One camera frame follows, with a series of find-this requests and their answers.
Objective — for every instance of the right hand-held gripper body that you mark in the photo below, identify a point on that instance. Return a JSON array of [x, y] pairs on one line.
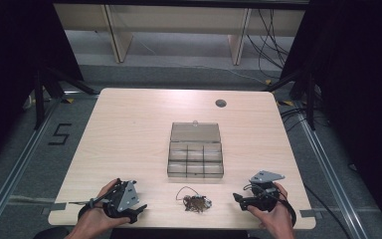
[[266, 195]]

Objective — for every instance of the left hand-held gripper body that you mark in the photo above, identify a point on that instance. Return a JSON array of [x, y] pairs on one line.
[[127, 195]]

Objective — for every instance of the clear plastic compartment box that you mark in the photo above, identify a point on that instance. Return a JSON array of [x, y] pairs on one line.
[[195, 156]]

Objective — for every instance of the person's right hand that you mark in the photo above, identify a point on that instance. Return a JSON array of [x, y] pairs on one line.
[[278, 219]]

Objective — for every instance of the person's left hand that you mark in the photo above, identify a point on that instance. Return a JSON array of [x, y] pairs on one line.
[[94, 220]]

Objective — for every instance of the grey tape strip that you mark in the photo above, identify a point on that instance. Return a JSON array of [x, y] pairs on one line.
[[310, 213], [54, 207]]

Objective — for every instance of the person's leg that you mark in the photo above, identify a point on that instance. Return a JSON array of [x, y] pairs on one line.
[[51, 233]]

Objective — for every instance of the grey table grommet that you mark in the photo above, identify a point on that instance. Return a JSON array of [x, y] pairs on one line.
[[221, 103]]

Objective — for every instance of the black metal stand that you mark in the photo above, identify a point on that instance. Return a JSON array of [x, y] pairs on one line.
[[310, 99], [39, 99]]

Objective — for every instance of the yellow black tape piece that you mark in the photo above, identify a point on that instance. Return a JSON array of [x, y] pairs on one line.
[[268, 81]]

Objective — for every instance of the black curtain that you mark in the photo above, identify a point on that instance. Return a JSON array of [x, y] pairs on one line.
[[10, 66], [361, 83]]

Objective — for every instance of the beige wooden desk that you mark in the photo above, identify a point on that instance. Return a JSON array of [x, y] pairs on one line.
[[179, 20]]

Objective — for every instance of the metal floor rail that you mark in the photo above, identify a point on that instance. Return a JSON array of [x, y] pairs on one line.
[[338, 179], [16, 172]]

